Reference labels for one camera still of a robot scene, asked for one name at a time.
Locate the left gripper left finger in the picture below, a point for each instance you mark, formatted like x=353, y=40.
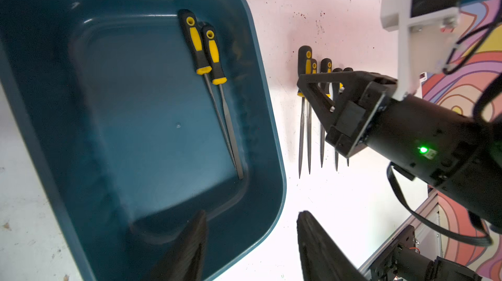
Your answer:
x=185, y=260

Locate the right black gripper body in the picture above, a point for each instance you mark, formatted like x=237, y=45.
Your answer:
x=355, y=106

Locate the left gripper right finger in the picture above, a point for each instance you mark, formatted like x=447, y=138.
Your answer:
x=321, y=258

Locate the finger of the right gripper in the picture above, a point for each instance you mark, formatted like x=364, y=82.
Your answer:
x=330, y=112
x=346, y=78

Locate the yellow black file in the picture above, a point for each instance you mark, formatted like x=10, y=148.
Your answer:
x=325, y=67
x=309, y=121
x=219, y=79
x=336, y=159
x=304, y=67
x=190, y=30

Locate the teal plastic storage box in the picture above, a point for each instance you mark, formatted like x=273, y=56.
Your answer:
x=123, y=133

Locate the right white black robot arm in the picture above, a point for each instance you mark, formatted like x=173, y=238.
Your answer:
x=452, y=153

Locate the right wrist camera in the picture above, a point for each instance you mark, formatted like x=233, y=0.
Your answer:
x=427, y=34

